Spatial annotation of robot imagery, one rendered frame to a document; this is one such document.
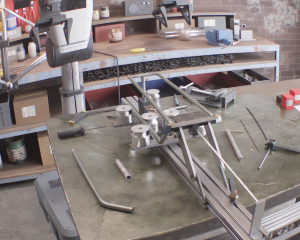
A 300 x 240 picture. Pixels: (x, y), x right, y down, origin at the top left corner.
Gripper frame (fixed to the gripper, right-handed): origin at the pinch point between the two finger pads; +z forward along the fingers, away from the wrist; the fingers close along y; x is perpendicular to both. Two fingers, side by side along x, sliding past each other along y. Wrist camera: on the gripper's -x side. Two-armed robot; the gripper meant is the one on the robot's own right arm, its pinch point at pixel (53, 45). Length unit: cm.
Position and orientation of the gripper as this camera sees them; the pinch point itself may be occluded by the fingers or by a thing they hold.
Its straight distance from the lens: 116.1
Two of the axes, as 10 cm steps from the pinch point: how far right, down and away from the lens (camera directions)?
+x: -4.1, 1.6, 9.0
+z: 2.8, 9.6, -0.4
